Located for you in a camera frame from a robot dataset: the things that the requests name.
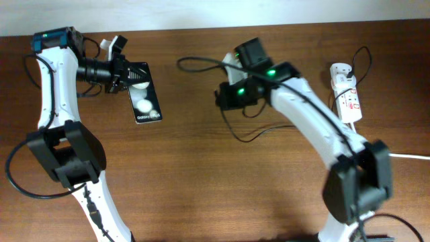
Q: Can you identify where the black smartphone with white circles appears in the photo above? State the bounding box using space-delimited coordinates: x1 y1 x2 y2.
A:
128 62 163 124

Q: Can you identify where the black USB charging cable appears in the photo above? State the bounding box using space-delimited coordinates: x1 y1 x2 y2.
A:
220 46 372 143

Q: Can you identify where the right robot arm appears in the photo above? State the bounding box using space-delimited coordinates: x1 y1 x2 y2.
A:
216 38 393 241

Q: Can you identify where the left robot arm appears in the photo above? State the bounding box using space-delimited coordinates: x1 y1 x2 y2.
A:
28 27 148 241

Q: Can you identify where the white USB charger adapter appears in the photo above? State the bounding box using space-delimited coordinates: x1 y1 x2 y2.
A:
331 74 356 91

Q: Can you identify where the white power strip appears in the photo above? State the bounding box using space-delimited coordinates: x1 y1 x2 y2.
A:
330 63 362 124

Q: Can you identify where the white power strip cord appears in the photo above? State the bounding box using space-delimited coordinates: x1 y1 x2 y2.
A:
347 122 430 161

